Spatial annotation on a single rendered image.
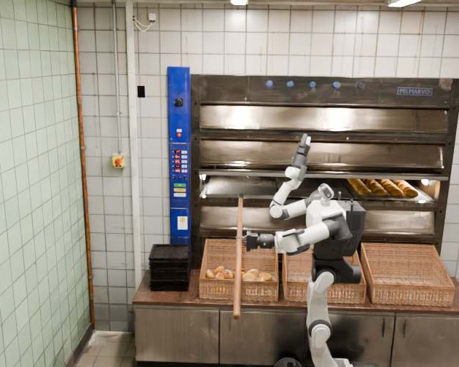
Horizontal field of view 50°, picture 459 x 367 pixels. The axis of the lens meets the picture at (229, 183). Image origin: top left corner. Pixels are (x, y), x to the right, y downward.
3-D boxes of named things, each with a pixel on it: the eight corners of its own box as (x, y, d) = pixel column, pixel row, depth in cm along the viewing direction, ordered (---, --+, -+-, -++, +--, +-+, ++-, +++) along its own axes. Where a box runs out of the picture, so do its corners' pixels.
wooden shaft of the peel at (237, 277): (240, 320, 203) (240, 314, 203) (232, 320, 203) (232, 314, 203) (242, 201, 369) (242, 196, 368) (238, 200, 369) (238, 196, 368)
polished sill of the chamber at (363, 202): (200, 199, 385) (200, 194, 384) (433, 205, 380) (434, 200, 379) (199, 202, 379) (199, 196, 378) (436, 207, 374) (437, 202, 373)
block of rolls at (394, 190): (344, 177, 447) (344, 171, 446) (397, 178, 446) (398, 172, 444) (358, 196, 388) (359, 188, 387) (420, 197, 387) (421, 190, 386)
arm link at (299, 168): (298, 163, 318) (293, 180, 317) (288, 158, 311) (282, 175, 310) (312, 165, 309) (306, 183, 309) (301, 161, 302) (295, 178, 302)
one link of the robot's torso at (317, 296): (327, 329, 316) (334, 261, 304) (331, 344, 299) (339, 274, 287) (303, 328, 316) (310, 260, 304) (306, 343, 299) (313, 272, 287)
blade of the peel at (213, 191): (277, 199, 377) (277, 195, 376) (205, 196, 378) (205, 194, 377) (274, 186, 411) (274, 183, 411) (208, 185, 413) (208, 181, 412)
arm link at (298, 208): (277, 221, 324) (310, 210, 317) (274, 225, 311) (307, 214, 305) (272, 204, 324) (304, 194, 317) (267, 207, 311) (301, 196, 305)
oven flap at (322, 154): (200, 164, 371) (201, 138, 373) (441, 169, 366) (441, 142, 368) (199, 163, 367) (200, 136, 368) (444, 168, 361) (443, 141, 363)
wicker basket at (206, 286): (205, 270, 392) (205, 237, 385) (276, 273, 389) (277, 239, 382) (197, 299, 345) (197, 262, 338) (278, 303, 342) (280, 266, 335)
